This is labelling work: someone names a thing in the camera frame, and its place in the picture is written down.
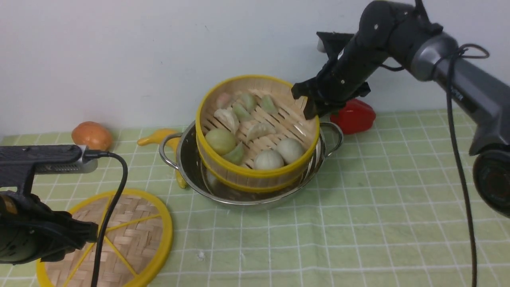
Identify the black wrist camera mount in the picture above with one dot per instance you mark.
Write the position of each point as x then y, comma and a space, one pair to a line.
332, 43

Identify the bamboo steamer basket yellow rim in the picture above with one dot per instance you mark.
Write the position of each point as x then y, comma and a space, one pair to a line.
289, 123

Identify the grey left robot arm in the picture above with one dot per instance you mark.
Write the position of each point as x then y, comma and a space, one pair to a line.
6, 231

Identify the pink dumpling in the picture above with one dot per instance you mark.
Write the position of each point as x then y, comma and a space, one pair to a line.
223, 101

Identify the pale yellow dumpling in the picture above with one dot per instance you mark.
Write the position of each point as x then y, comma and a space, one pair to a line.
259, 130

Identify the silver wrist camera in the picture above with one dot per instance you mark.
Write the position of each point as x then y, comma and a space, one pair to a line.
47, 159

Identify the green dumpling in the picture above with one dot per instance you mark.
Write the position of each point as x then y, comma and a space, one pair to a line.
268, 105
236, 155
241, 113
249, 101

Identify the white dumpling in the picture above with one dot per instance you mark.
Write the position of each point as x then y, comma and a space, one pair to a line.
228, 118

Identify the brown potato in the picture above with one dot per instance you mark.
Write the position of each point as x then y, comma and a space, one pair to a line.
92, 134

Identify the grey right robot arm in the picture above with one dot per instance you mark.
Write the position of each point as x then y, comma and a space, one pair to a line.
389, 29

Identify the woven bamboo steamer lid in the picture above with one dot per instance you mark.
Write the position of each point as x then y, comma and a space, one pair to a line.
136, 246

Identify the yellow banana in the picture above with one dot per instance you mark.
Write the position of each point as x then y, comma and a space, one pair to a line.
155, 138

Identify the green round bun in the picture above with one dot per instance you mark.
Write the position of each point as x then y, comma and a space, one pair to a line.
222, 141

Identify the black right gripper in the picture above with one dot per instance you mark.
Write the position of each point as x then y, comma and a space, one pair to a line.
340, 79

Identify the stainless steel pot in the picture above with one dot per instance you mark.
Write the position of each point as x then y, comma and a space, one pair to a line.
180, 151

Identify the white round bun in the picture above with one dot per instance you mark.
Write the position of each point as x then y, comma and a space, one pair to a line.
268, 159
290, 149

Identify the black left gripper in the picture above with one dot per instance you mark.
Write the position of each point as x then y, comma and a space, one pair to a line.
41, 233

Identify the red bell pepper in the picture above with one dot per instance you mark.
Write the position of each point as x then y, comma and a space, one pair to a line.
355, 117

